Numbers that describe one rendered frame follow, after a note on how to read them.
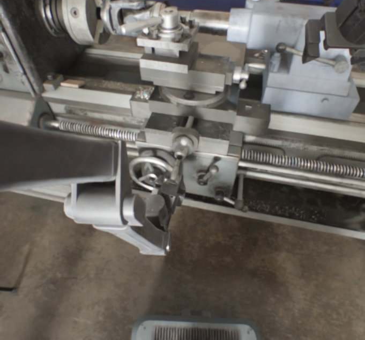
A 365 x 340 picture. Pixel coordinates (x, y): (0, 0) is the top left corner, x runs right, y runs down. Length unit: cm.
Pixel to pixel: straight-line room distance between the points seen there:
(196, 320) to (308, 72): 107
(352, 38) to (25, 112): 116
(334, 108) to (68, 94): 108
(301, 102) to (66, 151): 96
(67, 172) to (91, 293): 137
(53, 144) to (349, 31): 46
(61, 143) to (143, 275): 137
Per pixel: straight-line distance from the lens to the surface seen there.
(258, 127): 106
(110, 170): 38
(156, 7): 115
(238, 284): 161
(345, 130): 116
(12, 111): 135
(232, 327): 129
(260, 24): 106
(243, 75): 98
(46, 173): 27
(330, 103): 115
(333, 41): 53
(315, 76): 111
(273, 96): 111
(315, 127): 113
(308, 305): 168
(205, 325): 128
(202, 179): 104
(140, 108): 111
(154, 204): 74
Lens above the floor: 153
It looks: 49 degrees down
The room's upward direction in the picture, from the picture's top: straight up
